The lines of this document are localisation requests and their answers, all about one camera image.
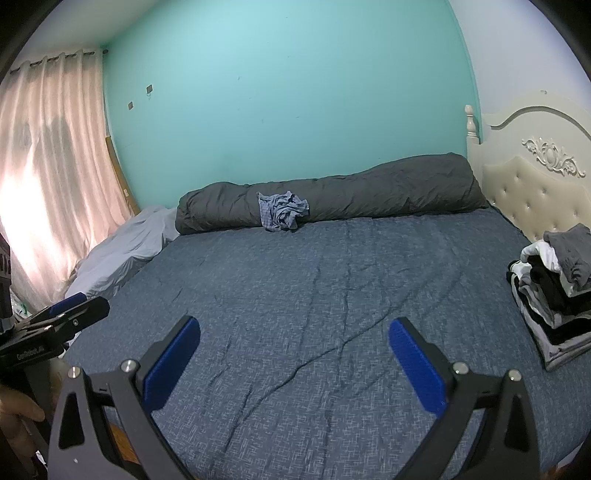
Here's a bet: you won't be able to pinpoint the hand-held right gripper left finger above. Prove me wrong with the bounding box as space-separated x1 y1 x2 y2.
46 315 201 480

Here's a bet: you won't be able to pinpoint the grey rolled duvet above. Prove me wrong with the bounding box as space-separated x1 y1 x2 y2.
175 152 489 236

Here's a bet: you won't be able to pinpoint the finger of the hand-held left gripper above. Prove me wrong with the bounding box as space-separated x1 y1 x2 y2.
48 292 88 319
14 296 110 344

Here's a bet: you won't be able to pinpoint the pink curtain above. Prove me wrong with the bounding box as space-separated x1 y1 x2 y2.
0 48 139 315

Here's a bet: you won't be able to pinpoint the cream bed headboard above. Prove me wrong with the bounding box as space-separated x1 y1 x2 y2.
464 90 591 245

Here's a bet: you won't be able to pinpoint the person's left hand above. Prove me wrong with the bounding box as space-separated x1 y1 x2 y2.
0 385 46 464

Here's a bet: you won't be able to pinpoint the bed with blue sheet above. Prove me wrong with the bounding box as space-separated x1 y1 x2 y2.
62 205 591 480

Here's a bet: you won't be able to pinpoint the wooden board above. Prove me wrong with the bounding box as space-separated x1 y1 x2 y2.
105 135 141 217

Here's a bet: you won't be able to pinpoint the light grey blanket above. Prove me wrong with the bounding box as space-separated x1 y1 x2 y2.
65 206 181 301

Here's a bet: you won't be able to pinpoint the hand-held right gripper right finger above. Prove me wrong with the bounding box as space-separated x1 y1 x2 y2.
388 316 543 480

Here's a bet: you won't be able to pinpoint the curtain rod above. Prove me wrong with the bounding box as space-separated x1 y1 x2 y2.
9 46 110 75

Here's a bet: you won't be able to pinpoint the blue checked shorts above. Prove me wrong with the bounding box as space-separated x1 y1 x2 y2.
257 191 309 232

